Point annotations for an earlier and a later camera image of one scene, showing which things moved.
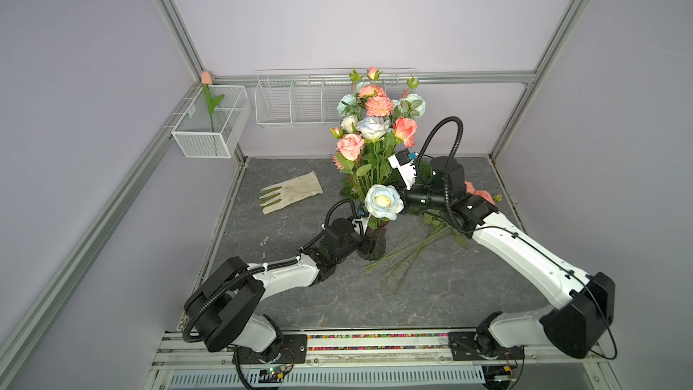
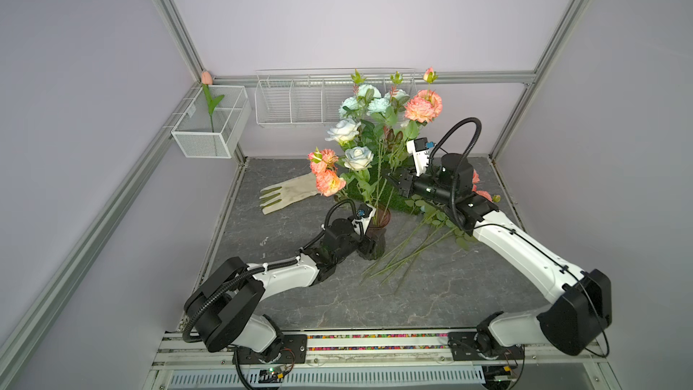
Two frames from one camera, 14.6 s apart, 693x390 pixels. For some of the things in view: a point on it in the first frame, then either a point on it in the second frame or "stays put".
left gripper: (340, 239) stays put
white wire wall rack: (309, 97) stays put
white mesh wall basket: (231, 123) stays put
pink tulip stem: (207, 79) stays put
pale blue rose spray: (409, 105) → (371, 106)
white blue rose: (383, 201) → (358, 157)
